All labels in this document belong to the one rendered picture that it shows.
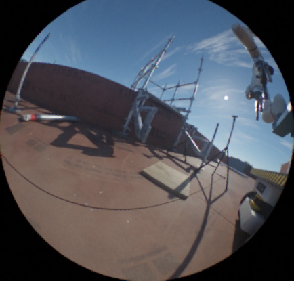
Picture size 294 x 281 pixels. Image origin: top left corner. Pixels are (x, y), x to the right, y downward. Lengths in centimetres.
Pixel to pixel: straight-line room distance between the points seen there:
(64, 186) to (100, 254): 22
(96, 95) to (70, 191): 126
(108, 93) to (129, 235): 142
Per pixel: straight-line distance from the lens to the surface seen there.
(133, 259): 27
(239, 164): 618
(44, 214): 30
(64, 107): 157
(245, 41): 71
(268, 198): 52
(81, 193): 32
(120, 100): 137
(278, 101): 104
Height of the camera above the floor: 26
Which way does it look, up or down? 5 degrees down
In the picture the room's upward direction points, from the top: 23 degrees clockwise
